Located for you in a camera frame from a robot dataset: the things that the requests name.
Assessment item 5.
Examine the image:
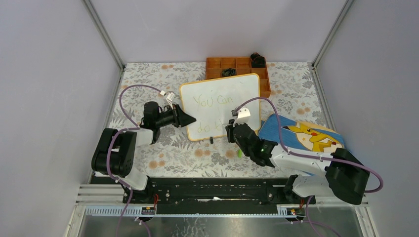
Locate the dark rolled sock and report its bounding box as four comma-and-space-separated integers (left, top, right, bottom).
250, 52, 266, 68
221, 68, 237, 78

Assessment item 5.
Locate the blue pikachu cloth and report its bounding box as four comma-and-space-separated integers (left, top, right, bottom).
256, 113, 346, 177

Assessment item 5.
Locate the dark rolled sock middle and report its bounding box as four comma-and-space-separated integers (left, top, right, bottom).
221, 68, 237, 78

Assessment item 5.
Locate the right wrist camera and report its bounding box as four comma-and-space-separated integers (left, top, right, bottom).
231, 107, 251, 125

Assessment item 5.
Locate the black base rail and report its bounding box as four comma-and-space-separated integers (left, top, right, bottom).
118, 177, 316, 215

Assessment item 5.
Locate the yellow framed whiteboard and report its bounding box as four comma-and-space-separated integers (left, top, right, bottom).
179, 74, 261, 141

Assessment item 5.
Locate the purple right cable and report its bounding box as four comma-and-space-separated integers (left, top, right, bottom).
234, 97, 384, 237

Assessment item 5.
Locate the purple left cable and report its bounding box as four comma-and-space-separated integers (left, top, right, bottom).
105, 84, 163, 237

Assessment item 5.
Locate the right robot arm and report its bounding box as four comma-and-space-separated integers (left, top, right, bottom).
225, 120, 371, 205

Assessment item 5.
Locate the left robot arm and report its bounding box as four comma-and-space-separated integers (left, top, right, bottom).
91, 101, 197, 203

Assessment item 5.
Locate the orange wooden compartment tray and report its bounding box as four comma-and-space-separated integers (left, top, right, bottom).
205, 57, 271, 98

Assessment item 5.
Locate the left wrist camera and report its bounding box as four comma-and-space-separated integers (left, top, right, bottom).
160, 90, 175, 109

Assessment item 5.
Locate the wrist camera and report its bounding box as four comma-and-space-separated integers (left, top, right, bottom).
160, 90, 175, 109
231, 107, 251, 125

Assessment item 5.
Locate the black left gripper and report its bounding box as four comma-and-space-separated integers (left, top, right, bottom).
155, 104, 197, 128

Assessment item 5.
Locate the purple cable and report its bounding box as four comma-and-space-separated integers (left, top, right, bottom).
105, 84, 163, 237
234, 97, 384, 237

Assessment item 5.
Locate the dark rolled sock upper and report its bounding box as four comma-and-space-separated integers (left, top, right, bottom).
250, 52, 266, 68

